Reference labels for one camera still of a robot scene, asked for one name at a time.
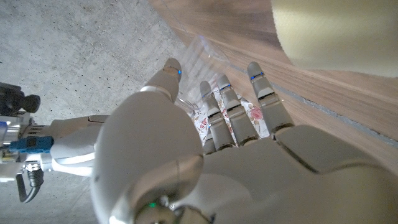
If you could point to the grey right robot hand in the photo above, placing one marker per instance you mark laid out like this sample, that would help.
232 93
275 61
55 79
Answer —
74 146

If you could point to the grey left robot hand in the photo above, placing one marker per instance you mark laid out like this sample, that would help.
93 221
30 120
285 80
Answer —
264 180

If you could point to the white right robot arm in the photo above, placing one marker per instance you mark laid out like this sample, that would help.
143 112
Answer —
18 130

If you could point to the yellow sponge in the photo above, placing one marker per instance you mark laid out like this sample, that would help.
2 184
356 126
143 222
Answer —
339 34

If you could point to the floral backdrop cloth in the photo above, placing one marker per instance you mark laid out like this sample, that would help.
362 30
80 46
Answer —
255 113

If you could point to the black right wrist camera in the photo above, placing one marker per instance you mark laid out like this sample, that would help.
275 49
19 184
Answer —
15 99

